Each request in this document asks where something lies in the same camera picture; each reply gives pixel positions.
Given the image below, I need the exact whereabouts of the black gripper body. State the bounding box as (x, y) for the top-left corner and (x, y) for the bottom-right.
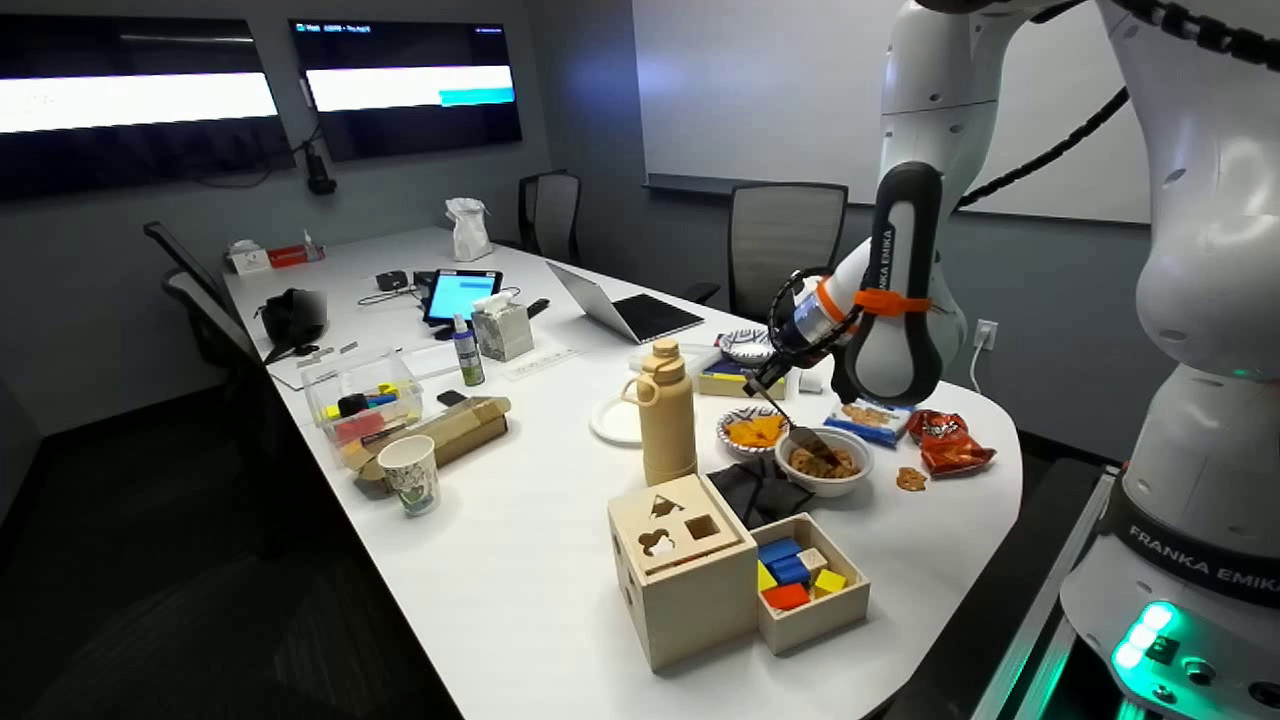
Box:
(753, 312), (836, 393)

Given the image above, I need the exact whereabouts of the metal spoon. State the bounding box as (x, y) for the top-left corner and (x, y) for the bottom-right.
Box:
(742, 378), (838, 467)

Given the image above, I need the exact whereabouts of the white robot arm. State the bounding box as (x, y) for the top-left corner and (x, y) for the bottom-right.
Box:
(765, 0), (1280, 720)

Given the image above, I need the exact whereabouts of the patterned bowl with chips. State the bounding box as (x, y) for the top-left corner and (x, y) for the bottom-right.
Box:
(715, 408), (784, 454)

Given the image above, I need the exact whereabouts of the white bowl with food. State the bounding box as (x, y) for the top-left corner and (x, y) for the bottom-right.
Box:
(775, 428), (870, 497)

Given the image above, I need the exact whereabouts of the blue snack bag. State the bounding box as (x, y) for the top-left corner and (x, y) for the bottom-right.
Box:
(826, 401), (912, 447)

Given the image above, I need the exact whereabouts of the grey office chair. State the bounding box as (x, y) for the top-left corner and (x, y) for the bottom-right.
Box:
(696, 181), (846, 321)

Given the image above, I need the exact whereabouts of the beige water bottle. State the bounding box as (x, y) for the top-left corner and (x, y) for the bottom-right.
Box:
(628, 341), (696, 482)

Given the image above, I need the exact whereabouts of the black cloth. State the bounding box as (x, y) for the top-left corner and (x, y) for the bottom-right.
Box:
(713, 454), (810, 529)

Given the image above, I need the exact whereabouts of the open laptop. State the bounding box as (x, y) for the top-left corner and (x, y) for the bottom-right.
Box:
(552, 263), (696, 344)

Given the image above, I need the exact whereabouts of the spilled food crumb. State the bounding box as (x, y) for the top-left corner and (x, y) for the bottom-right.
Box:
(897, 467), (927, 491)

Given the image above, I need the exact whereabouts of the red chip bag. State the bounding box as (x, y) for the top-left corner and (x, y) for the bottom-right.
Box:
(908, 408), (990, 475)

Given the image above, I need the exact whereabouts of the white plate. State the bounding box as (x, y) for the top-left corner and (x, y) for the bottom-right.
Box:
(587, 401), (638, 447)

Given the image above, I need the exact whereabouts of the wooden shape sorter box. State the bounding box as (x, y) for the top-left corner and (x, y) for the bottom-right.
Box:
(607, 475), (755, 670)

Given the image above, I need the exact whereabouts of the wooden tray of blocks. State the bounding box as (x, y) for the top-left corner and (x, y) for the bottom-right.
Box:
(755, 511), (870, 656)

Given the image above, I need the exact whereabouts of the whiteboard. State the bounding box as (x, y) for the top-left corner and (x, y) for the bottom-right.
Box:
(632, 0), (1124, 202)

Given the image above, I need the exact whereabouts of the office chair at far end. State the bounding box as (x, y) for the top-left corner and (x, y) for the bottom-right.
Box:
(518, 172), (581, 261)

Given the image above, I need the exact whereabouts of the white tissue box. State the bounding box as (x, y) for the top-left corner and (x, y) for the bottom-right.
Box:
(471, 294), (531, 360)

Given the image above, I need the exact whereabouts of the small green bottle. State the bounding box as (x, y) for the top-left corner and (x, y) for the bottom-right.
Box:
(453, 321), (484, 389)

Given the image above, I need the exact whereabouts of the cardboard box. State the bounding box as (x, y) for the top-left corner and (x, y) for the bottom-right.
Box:
(340, 395), (513, 482)

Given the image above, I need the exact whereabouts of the tablet with blue screen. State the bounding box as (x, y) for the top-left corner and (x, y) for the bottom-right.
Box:
(423, 268), (503, 322)

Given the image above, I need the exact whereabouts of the paper cup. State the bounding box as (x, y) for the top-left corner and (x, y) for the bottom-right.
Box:
(374, 434), (434, 515)

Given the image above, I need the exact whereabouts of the clear plastic container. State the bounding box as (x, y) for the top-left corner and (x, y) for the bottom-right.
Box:
(305, 350), (421, 447)

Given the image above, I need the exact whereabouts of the black headphones case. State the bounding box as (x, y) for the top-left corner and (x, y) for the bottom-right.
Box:
(260, 287), (328, 357)

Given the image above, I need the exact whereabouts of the black chair at left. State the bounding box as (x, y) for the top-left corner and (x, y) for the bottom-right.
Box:
(144, 219), (260, 378)

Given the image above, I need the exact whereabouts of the right wall monitor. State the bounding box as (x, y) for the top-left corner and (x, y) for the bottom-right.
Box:
(291, 14), (518, 160)

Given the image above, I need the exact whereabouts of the wall monitor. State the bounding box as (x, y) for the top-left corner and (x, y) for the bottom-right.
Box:
(291, 14), (518, 160)
(0, 10), (291, 201)

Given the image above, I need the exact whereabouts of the left wall monitor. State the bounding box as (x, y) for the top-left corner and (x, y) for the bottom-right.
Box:
(0, 10), (291, 201)

